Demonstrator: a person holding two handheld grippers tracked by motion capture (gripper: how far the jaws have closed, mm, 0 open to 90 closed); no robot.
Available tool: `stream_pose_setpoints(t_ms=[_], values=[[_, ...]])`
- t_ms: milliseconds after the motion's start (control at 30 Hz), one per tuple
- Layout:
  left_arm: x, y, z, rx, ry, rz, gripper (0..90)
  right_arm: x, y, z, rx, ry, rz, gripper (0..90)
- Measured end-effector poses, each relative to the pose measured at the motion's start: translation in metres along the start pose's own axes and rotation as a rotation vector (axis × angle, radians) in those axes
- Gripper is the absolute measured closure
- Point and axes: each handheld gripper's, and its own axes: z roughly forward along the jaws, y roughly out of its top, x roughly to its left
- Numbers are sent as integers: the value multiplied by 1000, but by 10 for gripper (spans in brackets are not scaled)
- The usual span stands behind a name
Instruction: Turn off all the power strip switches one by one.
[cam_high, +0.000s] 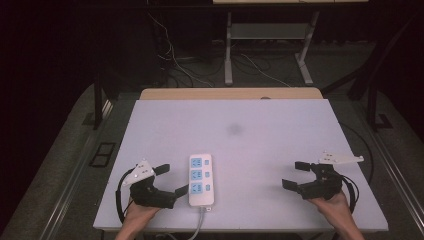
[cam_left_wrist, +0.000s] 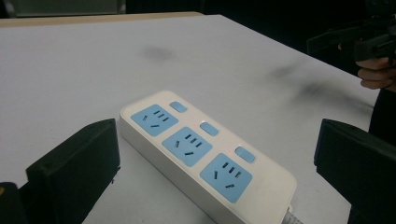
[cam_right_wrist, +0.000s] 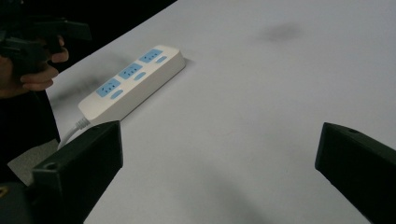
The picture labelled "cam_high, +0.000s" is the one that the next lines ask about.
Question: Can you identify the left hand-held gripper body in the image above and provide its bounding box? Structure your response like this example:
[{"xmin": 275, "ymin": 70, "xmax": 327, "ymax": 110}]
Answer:
[{"xmin": 121, "ymin": 159, "xmax": 178, "ymax": 210}]

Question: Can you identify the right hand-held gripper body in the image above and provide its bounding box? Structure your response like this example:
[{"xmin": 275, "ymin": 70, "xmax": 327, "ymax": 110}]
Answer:
[{"xmin": 297, "ymin": 150, "xmax": 365, "ymax": 201}]

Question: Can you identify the white power strip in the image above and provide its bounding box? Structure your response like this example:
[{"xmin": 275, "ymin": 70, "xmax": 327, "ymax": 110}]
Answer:
[{"xmin": 188, "ymin": 153, "xmax": 216, "ymax": 208}]

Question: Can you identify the person's left hand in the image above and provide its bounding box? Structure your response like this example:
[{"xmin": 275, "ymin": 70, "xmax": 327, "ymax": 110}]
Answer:
[{"xmin": 124, "ymin": 201, "xmax": 161, "ymax": 230}]

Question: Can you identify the person's right hand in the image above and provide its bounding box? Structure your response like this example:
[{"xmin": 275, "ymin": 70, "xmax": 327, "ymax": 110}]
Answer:
[{"xmin": 307, "ymin": 191, "xmax": 352, "ymax": 223}]

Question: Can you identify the black metal stand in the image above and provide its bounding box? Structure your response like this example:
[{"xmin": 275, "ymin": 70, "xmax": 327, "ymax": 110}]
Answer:
[
  {"xmin": 92, "ymin": 71, "xmax": 116, "ymax": 131},
  {"xmin": 346, "ymin": 13, "xmax": 422, "ymax": 132}
]

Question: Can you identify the grey metal stand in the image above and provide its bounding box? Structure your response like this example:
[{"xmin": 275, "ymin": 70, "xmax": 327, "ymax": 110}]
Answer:
[{"xmin": 223, "ymin": 10, "xmax": 320, "ymax": 87}]

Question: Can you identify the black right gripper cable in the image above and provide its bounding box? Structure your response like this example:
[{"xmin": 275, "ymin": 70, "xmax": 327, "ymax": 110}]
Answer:
[{"xmin": 340, "ymin": 174, "xmax": 361, "ymax": 213}]

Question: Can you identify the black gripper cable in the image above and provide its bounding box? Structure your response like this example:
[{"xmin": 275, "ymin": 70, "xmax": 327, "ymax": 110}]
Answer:
[
  {"xmin": 115, "ymin": 167, "xmax": 135, "ymax": 225},
  {"xmin": 340, "ymin": 174, "xmax": 361, "ymax": 213}
]

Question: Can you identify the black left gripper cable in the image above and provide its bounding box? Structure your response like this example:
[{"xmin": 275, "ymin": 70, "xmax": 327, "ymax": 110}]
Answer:
[{"xmin": 115, "ymin": 167, "xmax": 135, "ymax": 225}]

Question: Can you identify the grey power strip cable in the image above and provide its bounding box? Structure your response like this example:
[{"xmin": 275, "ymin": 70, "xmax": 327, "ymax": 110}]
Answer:
[{"xmin": 186, "ymin": 205, "xmax": 212, "ymax": 240}]

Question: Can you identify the black floor cable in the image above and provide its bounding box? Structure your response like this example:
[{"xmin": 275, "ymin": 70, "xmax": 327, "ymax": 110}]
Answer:
[{"xmin": 339, "ymin": 122, "xmax": 375, "ymax": 185}]

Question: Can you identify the black floor socket frame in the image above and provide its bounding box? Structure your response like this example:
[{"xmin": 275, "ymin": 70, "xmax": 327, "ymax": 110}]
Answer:
[{"xmin": 88, "ymin": 142, "xmax": 117, "ymax": 168}]

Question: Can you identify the white floor cable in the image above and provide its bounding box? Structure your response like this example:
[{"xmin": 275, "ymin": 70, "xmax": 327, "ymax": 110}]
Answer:
[
  {"xmin": 240, "ymin": 53, "xmax": 292, "ymax": 88},
  {"xmin": 148, "ymin": 12, "xmax": 214, "ymax": 88}
]

